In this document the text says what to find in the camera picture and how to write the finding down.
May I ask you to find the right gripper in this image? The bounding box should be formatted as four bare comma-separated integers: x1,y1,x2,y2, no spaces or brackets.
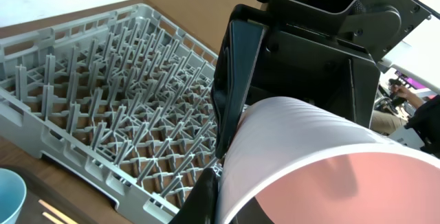
210,0,430,159

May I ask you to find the brown serving tray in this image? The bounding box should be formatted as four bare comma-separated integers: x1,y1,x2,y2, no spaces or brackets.
1,165,96,223

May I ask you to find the light blue cup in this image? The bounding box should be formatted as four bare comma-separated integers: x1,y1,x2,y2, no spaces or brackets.
1,168,27,224

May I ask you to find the grey dishwasher rack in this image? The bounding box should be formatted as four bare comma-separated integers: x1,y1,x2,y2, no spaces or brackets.
1,3,221,223

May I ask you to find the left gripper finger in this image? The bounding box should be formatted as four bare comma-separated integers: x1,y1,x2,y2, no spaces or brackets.
169,168,218,224

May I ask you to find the pink cup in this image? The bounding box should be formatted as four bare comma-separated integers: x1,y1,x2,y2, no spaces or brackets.
215,97,439,223

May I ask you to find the wooden chopstick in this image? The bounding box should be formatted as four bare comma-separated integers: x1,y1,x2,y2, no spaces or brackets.
42,212,65,224
38,199,78,224

